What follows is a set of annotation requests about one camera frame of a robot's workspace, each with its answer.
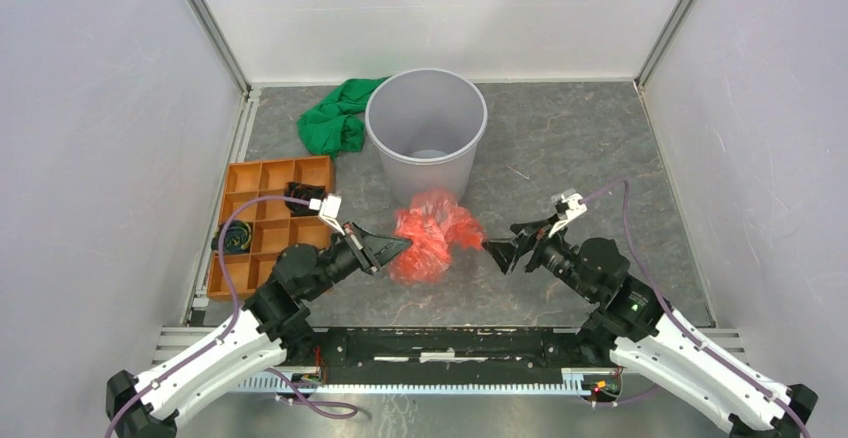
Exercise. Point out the aluminium corner post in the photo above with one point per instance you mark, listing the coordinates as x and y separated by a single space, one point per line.
668 32
214 32

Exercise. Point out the orange compartment tray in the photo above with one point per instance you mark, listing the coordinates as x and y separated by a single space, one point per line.
248 195

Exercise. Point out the aluminium frame rail front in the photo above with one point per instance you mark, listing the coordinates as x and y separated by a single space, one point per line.
269 380

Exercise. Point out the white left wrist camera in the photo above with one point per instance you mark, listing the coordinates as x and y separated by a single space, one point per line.
327 211

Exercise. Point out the black blue-yellow bag roll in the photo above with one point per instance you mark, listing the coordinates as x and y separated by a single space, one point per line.
238 238

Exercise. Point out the aluminium corner post left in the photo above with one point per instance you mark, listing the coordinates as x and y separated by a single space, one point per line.
214 32

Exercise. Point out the aluminium corner post right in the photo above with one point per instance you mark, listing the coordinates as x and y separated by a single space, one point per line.
668 32

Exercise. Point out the red plastic trash bag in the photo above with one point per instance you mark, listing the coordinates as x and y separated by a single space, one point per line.
435 223

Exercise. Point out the green crumpled cloth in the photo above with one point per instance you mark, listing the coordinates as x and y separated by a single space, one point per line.
334 124

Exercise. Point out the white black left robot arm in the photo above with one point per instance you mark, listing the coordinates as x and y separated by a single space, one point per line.
269 328

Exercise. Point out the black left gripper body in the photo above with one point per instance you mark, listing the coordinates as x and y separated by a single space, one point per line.
342 261

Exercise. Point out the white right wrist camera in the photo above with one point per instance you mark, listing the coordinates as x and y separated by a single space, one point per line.
569 206

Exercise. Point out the black trash bag roll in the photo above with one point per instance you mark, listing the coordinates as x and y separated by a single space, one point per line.
300 196

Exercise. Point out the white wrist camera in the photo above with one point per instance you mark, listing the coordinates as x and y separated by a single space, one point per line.
569 206
327 211

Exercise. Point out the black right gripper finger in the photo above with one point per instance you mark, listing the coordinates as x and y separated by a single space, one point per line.
506 252
531 230

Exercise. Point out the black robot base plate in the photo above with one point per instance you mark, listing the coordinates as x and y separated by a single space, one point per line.
433 356

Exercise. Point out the grey plastic trash bin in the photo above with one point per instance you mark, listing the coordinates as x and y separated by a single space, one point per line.
426 125

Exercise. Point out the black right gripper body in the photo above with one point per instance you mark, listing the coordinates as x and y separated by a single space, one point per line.
555 254

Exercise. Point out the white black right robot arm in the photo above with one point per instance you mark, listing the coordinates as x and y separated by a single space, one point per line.
634 328

